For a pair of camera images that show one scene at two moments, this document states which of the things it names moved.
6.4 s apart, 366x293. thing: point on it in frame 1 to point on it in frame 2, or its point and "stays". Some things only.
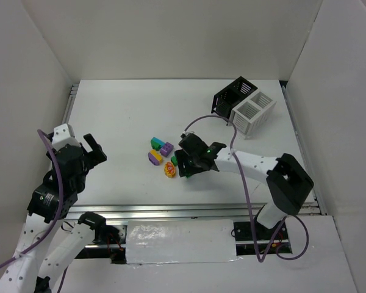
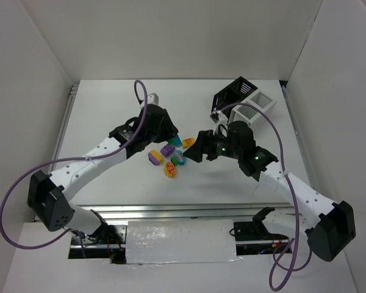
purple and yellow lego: [155, 157] stays
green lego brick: [174, 160] stays
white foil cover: [182, 241] stays
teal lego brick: [156, 143] to [175, 141]
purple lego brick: [166, 149] stays
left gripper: [94, 152] to [166, 127]
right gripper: [183, 163] to [204, 144]
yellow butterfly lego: [169, 169] stays
